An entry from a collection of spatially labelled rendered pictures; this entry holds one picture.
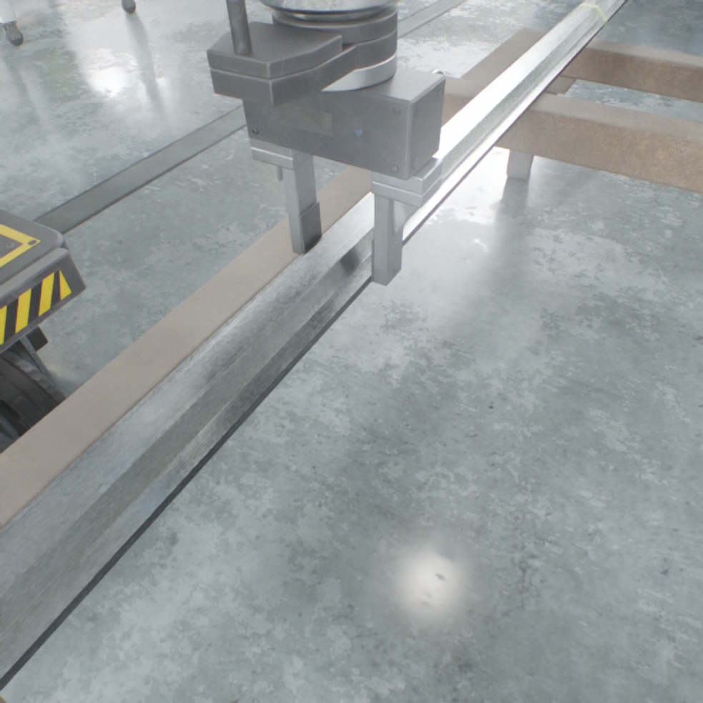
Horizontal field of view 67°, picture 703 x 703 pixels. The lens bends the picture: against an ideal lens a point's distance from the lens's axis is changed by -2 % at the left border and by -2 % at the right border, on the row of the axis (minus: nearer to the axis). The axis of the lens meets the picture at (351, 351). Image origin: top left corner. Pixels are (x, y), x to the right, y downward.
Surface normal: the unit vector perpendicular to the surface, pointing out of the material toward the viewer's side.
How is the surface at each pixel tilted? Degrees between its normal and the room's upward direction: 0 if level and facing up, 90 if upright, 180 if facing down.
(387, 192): 90
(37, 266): 0
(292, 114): 90
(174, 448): 75
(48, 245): 0
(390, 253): 90
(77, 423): 0
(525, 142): 90
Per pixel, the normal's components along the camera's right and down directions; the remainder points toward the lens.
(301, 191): 0.85, 0.36
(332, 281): 0.81, 0.18
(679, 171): -0.49, 0.65
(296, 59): 0.58, 0.58
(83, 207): -0.03, -0.69
